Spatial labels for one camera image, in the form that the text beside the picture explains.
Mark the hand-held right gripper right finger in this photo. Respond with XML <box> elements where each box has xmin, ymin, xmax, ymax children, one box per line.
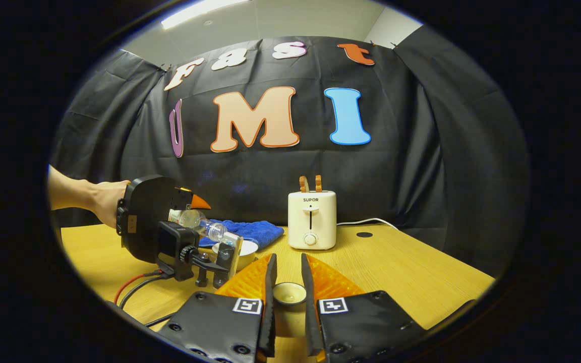
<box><xmin>301</xmin><ymin>253</ymin><xmax>427</xmax><ymax>363</ymax></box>

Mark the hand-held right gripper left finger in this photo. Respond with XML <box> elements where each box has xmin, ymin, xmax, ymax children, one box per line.
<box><xmin>157</xmin><ymin>253</ymin><xmax>277</xmax><ymax>363</ymax></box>

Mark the clear plastic water bottle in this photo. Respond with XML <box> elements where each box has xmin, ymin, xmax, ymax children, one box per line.
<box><xmin>168</xmin><ymin>209</ymin><xmax>228</xmax><ymax>243</ymax></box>

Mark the cream teacup lid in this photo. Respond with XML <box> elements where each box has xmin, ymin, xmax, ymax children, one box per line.
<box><xmin>272</xmin><ymin>281</ymin><xmax>308</xmax><ymax>337</ymax></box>

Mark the cream ceramic teacup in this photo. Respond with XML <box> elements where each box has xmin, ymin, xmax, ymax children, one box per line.
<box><xmin>212</xmin><ymin>239</ymin><xmax>260</xmax><ymax>270</ymax></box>

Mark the blue towel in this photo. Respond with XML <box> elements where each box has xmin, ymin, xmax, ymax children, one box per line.
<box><xmin>199</xmin><ymin>219</ymin><xmax>285</xmax><ymax>251</ymax></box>

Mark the white toaster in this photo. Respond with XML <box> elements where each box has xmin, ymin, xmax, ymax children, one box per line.
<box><xmin>287</xmin><ymin>191</ymin><xmax>337</xmax><ymax>251</ymax></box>

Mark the black backdrop cloth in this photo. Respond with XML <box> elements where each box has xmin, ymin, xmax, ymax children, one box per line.
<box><xmin>51</xmin><ymin>25</ymin><xmax>531</xmax><ymax>278</ymax></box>

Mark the red gripper cable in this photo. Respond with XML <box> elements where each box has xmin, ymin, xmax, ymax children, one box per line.
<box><xmin>114</xmin><ymin>271</ymin><xmax>164</xmax><ymax>304</ymax></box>

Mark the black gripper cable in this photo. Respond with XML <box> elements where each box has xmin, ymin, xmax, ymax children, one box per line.
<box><xmin>119</xmin><ymin>275</ymin><xmax>175</xmax><ymax>328</ymax></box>

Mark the white toaster power cable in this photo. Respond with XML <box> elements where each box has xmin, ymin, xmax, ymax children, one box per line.
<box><xmin>336</xmin><ymin>218</ymin><xmax>399</xmax><ymax>231</ymax></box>

